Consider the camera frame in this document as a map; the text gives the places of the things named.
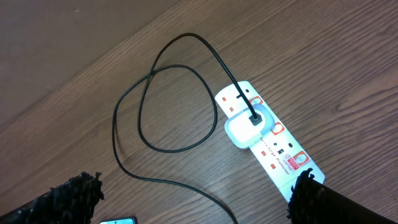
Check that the Samsung Galaxy smartphone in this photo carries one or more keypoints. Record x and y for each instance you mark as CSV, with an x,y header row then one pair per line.
x,y
128,220

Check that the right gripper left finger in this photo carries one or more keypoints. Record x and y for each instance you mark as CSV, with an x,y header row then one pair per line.
x,y
72,202

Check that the white charger plug adapter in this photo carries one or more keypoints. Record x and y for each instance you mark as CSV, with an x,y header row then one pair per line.
x,y
244,132

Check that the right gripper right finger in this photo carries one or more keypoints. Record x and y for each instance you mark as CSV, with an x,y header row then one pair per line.
x,y
314,203

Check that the white power strip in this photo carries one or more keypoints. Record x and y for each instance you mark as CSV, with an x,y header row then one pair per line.
x,y
278,152

